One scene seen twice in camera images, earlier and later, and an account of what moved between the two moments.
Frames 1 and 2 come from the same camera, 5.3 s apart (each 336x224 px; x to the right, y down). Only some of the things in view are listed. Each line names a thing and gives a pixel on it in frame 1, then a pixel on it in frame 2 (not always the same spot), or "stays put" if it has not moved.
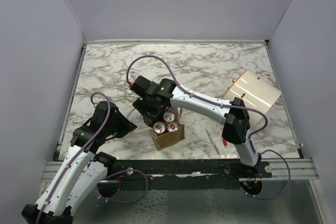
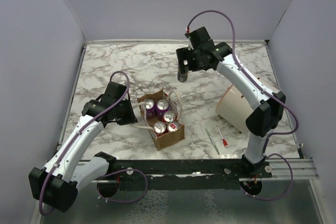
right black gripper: x=148 y=115 -> x=183 y=54
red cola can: x=169 y=116 stays put
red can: x=159 y=127 stays put
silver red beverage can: x=173 y=126 stays put
